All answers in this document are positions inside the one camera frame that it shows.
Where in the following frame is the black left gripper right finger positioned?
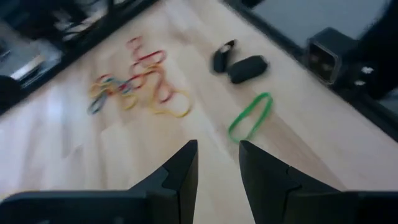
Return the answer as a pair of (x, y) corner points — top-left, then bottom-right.
(239, 140), (398, 224)

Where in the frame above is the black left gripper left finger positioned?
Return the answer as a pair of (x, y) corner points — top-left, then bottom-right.
(0, 139), (199, 224)

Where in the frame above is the green rubber band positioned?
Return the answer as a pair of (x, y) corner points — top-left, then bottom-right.
(228, 91), (274, 144)

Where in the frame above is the red rubber band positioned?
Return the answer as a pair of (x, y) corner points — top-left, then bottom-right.
(129, 49), (168, 82)
(154, 67), (175, 104)
(125, 35), (144, 62)

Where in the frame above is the blue rubber band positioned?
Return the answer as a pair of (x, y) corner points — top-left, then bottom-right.
(87, 79), (109, 116)

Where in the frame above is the black table-level camera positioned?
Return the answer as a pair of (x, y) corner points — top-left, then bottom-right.
(305, 27), (360, 85)

